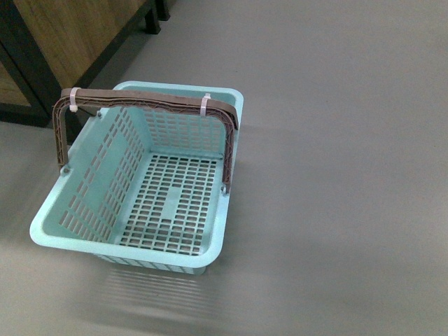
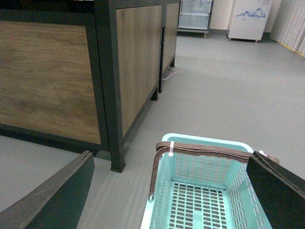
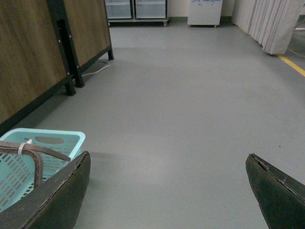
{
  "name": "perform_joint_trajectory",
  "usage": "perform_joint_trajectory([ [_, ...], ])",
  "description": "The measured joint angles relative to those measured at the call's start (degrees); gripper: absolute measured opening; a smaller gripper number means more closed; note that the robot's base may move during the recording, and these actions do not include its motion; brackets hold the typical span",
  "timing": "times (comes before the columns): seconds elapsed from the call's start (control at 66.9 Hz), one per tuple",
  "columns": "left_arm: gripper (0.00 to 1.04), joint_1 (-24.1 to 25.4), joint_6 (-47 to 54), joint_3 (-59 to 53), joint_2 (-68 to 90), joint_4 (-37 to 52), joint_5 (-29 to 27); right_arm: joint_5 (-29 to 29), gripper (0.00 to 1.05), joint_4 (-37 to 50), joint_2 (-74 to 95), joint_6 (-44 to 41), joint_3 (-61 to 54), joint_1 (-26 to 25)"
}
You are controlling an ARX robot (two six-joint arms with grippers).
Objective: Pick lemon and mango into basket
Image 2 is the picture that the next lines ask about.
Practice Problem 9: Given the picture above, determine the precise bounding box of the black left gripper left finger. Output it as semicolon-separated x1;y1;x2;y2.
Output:
0;151;95;229

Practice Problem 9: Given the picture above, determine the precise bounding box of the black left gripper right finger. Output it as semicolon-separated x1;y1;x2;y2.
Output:
246;151;305;229

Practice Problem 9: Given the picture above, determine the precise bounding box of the light blue plastic basket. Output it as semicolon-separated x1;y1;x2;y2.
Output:
141;133;271;229

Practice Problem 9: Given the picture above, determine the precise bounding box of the brown basket handle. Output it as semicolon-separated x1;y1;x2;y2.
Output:
148;141;252;200

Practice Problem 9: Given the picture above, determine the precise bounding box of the wooden black-framed display stand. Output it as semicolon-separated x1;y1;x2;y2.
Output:
0;0;180;173

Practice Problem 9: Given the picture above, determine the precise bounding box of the white chest freezer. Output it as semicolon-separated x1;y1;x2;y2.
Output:
227;0;273;42

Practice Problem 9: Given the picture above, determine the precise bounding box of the glass door fridge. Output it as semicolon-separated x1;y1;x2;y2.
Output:
178;0;214;38

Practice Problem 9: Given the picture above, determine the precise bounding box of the pink floor cable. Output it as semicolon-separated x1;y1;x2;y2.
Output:
162;68;176;81

